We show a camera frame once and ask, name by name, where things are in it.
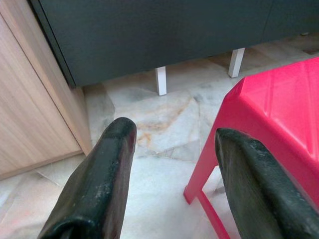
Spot low black tv console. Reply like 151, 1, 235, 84
29, 0, 319, 97

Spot light wooden cabinet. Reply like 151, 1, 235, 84
0, 0, 94, 180

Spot red plastic stool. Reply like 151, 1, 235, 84
183, 56, 319, 239

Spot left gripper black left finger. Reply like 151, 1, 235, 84
37, 117, 138, 239

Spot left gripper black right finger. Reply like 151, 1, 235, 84
215, 127, 319, 239

